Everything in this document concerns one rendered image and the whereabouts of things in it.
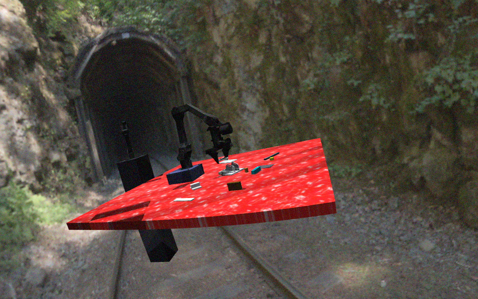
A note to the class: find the teal rectangular block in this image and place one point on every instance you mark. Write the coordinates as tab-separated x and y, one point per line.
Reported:
256	170

